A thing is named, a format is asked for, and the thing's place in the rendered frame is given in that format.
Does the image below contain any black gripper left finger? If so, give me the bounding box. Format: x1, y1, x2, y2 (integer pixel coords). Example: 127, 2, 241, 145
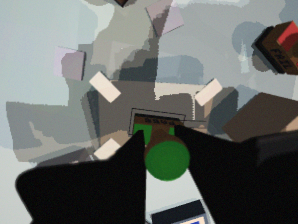
14, 130, 147, 224

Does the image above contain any blue stamp pad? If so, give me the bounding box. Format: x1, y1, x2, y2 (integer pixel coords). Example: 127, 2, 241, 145
151, 200, 209, 224

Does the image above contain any brown wooden stamp with blue top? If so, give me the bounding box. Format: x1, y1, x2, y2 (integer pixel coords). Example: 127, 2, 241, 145
115, 0, 128, 8

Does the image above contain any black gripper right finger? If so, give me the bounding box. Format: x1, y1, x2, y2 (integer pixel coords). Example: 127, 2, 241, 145
174, 125, 298, 224

